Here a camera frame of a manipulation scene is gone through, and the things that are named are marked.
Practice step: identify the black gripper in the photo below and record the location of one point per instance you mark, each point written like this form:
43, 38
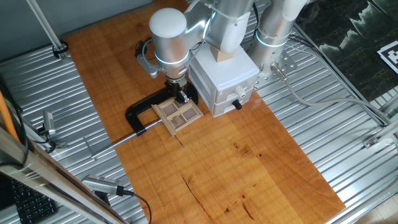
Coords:
177, 87

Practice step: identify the miniature wooden sliding window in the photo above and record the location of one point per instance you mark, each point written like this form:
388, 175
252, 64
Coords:
163, 119

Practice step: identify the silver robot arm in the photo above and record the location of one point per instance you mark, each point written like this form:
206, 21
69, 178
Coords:
169, 34

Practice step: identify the black C-clamp with steel screw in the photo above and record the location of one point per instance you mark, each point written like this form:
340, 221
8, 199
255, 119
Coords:
143, 105

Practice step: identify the white plastic drawer cabinet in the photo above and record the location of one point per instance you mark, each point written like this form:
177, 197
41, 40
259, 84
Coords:
230, 74

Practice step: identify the black drawer knob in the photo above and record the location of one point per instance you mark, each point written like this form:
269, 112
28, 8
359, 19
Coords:
237, 104

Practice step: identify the wooden block piece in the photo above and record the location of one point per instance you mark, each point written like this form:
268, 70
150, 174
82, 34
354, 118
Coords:
221, 56

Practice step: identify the white drawer knob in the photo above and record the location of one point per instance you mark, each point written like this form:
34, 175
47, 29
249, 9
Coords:
239, 91

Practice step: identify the orange-brown wooden board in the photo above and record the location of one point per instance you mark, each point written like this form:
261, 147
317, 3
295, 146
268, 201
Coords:
217, 171

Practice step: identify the orange tube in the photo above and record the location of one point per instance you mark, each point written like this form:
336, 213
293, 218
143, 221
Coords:
6, 118

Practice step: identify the black keyboard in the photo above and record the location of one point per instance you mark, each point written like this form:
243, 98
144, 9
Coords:
31, 203

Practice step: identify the black and white fiducial marker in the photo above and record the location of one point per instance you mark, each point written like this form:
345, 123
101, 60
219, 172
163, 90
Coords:
390, 57

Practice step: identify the wrist camera on silver bracket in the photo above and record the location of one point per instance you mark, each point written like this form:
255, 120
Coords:
146, 67

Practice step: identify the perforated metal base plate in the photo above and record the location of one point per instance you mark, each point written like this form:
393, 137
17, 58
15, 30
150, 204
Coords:
287, 63

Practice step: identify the silver depth camera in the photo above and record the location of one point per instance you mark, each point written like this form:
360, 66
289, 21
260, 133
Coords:
99, 183
48, 123

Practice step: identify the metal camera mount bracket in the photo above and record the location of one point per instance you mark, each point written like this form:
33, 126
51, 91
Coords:
61, 144

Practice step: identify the aluminium frame pole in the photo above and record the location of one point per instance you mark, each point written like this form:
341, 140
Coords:
44, 21

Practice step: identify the aluminium frame beam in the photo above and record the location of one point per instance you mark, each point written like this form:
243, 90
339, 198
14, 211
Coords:
37, 174

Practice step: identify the small metal corner bracket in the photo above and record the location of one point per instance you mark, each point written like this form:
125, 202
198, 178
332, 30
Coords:
370, 142

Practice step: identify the aluminium frame rail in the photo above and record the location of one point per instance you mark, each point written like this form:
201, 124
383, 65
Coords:
388, 132

